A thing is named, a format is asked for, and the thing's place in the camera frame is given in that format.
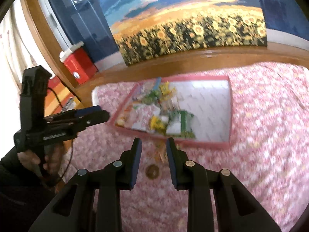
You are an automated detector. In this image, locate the green snack bag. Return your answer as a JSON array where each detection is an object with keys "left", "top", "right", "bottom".
[{"left": 166, "top": 110, "right": 195, "bottom": 139}]

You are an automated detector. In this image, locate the yellow small snack packet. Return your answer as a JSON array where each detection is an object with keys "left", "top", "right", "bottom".
[{"left": 149, "top": 115, "right": 169, "bottom": 132}]

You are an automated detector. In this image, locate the orange yellow snack bag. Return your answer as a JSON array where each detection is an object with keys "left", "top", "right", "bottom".
[{"left": 115, "top": 105, "right": 137, "bottom": 128}]

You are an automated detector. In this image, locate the sunflower field painting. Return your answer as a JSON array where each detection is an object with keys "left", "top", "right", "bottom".
[{"left": 99, "top": 0, "right": 267, "bottom": 66}]

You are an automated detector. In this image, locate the round brown jelly cup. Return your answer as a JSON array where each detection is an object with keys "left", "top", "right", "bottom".
[{"left": 145, "top": 164, "right": 160, "bottom": 180}]

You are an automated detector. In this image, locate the pink white snack packet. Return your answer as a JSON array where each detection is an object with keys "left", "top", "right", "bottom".
[{"left": 131, "top": 104, "right": 161, "bottom": 132}]

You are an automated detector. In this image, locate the person's left hand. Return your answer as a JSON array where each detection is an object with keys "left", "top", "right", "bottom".
[{"left": 17, "top": 144, "right": 66, "bottom": 177}]

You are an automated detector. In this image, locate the red gift box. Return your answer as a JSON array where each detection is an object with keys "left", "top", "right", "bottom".
[{"left": 59, "top": 41, "right": 98, "bottom": 84}]

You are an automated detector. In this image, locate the pink floral cloth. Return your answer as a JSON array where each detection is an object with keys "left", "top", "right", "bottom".
[{"left": 60, "top": 61, "right": 309, "bottom": 232}]

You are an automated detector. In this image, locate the pink shallow box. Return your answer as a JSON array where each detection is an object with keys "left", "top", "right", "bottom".
[{"left": 110, "top": 74, "right": 233, "bottom": 149}]

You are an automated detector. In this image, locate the clear packet blue strip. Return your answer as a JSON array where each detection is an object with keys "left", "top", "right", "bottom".
[{"left": 152, "top": 77, "right": 162, "bottom": 91}]

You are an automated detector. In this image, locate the black cable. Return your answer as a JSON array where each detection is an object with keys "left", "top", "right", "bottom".
[{"left": 47, "top": 87, "right": 75, "bottom": 187}]

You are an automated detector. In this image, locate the orange yellow carton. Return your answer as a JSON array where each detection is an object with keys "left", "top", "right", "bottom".
[{"left": 45, "top": 77, "right": 83, "bottom": 116}]

